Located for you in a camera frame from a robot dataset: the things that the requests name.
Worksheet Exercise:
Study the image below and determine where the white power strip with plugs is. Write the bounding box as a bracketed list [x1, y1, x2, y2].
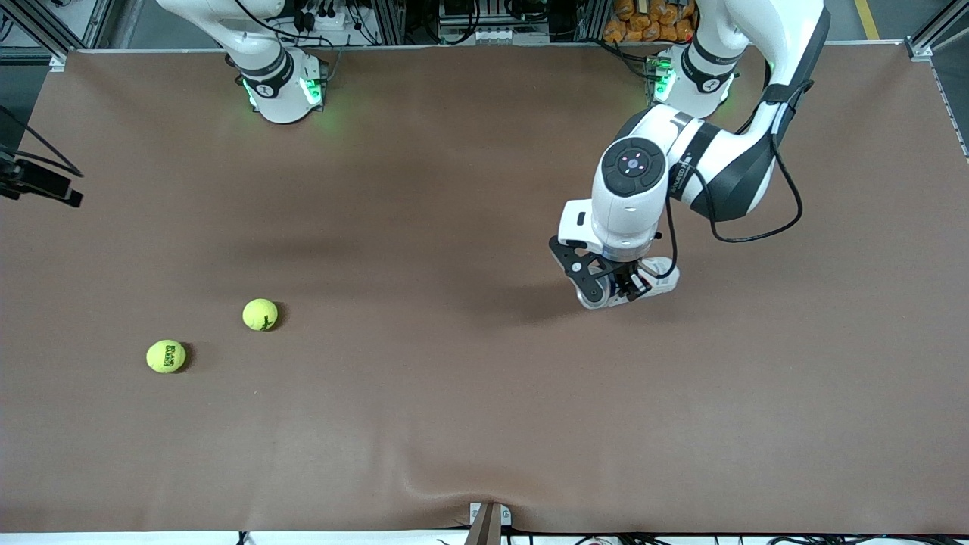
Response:
[291, 0, 372, 35]

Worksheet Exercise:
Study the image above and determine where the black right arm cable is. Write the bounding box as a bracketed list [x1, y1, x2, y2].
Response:
[0, 104, 84, 179]

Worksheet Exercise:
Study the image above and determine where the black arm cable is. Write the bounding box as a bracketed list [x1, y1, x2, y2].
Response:
[663, 72, 804, 283]
[0, 104, 84, 179]

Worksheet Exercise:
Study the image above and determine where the aluminium camera post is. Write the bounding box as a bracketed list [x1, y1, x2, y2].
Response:
[463, 502, 502, 545]

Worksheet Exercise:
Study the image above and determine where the bag of orange items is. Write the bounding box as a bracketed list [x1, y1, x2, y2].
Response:
[603, 0, 697, 44]

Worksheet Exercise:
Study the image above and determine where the brown table mat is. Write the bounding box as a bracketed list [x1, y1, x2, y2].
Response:
[0, 42, 969, 534]

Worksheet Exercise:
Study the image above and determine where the blue white tennis ball can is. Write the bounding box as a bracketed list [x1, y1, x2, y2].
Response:
[638, 256, 681, 298]

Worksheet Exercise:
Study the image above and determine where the aluminium frame profile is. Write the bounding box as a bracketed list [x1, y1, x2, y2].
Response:
[905, 0, 969, 61]
[0, 0, 114, 73]

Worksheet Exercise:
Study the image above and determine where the yellow tennis ball small black mark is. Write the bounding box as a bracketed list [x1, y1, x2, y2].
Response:
[242, 298, 279, 332]

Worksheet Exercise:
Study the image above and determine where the white terminal strip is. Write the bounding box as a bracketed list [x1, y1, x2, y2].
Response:
[469, 26, 551, 44]

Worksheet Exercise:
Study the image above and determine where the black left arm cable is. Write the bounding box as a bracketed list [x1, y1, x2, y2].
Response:
[663, 72, 804, 283]

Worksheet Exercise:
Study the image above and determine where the yellow tennis ball Roland Garros print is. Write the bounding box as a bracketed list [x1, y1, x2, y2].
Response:
[146, 339, 187, 374]

